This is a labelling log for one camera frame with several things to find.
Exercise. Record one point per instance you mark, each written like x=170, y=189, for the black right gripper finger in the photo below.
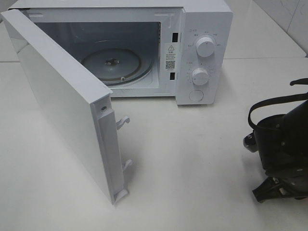
x=270, y=188

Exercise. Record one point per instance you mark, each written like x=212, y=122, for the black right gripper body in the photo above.
x=283, y=149

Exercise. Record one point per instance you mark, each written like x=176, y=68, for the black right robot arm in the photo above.
x=282, y=143

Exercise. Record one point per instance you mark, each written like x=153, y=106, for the white microwave knob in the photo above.
x=205, y=45
x=200, y=76

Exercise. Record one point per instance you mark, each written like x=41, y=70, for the round white door button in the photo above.
x=196, y=95

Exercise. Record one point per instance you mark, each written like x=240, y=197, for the white warning sticker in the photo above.
x=170, y=56

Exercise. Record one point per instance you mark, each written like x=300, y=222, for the white microwave door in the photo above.
x=74, y=100

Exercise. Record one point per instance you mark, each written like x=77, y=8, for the white microwave oven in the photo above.
x=83, y=27

